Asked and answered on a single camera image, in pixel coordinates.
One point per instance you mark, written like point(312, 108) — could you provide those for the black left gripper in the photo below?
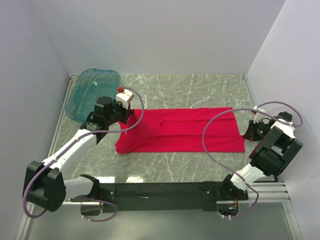
point(127, 112)

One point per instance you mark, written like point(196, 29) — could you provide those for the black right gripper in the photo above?
point(250, 134)

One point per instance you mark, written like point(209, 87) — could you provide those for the red t shirt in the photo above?
point(181, 130)

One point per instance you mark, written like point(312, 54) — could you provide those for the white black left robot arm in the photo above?
point(44, 183)

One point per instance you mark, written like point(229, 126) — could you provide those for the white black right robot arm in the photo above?
point(277, 147)

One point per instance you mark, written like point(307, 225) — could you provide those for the teal translucent plastic bin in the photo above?
point(90, 85)

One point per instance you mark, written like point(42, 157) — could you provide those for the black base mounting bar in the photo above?
point(168, 196)

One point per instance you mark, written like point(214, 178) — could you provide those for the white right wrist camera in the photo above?
point(258, 116)

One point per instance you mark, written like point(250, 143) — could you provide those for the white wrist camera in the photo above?
point(258, 116)
point(124, 95)

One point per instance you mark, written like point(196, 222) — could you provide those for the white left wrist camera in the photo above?
point(124, 95)

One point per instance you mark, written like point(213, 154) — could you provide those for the aluminium left side rail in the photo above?
point(56, 135)

